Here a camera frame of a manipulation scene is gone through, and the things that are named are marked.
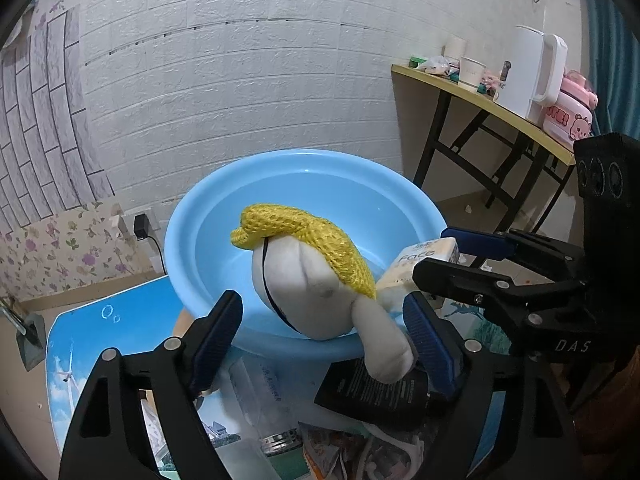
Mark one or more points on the person's right forearm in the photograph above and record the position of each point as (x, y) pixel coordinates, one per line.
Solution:
(615, 385)

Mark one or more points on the white paper cup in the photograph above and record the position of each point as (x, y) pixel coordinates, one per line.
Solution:
(471, 75)
(455, 47)

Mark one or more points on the small dark bottle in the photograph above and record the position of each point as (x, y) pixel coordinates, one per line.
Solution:
(506, 71)

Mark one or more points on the light blue plastic basin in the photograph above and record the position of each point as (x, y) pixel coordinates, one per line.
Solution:
(300, 185)

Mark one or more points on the small green box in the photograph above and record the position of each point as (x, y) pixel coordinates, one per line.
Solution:
(416, 61)

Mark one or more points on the teal curtain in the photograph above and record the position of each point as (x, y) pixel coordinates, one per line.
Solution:
(615, 60)

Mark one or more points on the white tissue pack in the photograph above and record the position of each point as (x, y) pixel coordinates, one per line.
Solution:
(415, 260)

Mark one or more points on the black packet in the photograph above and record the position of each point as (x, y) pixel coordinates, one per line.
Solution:
(360, 390)

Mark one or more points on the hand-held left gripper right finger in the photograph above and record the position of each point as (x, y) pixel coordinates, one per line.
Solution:
(425, 340)

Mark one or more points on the orange grey snack packet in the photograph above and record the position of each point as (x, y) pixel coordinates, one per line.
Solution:
(325, 452)

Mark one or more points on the scenery print table cover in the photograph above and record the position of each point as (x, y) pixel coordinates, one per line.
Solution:
(125, 320)

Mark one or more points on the black charger plug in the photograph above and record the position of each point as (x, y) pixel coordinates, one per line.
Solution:
(142, 226)

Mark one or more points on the white plastic bag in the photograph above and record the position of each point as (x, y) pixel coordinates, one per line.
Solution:
(435, 65)

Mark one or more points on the yellow folding table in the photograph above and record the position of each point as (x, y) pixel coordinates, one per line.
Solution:
(500, 110)

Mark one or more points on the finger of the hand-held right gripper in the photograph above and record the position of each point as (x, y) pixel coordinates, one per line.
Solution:
(475, 244)
(450, 275)

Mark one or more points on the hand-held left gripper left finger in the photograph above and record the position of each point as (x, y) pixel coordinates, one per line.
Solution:
(220, 345)

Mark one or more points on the white electric kettle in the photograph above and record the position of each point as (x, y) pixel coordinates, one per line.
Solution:
(520, 70)

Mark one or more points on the white wall socket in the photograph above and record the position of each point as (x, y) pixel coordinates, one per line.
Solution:
(120, 222)

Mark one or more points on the pink cartoon lunch box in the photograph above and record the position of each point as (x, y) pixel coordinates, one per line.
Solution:
(570, 115)

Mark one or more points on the white plush toy yellow hat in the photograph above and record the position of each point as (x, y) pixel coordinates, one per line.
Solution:
(300, 280)

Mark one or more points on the tan plush toy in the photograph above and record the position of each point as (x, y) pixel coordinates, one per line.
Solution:
(182, 322)

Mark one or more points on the small pink toy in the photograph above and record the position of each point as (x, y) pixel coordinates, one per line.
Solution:
(490, 82)

